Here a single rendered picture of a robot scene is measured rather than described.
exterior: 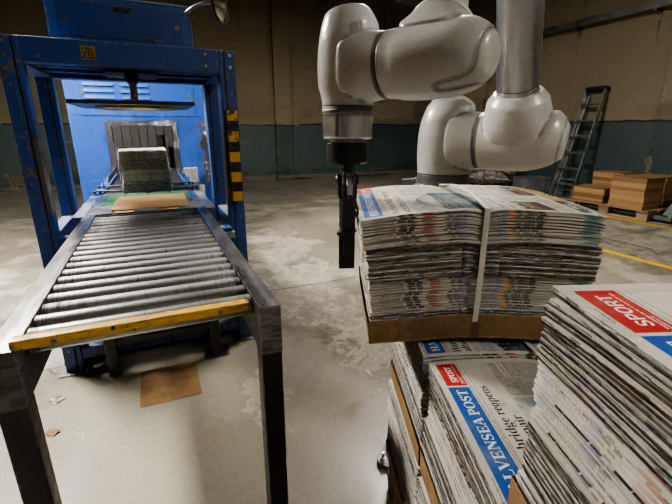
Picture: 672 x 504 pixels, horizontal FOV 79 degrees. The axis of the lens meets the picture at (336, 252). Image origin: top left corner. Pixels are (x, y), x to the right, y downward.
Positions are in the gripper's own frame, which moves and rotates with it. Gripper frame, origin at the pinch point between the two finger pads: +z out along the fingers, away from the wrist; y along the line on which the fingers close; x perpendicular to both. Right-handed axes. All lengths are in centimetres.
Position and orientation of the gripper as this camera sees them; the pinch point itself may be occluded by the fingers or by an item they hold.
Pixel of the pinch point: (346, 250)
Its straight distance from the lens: 78.3
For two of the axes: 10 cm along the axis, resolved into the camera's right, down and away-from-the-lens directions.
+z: 0.0, 9.6, 2.9
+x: -10.0, 0.1, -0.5
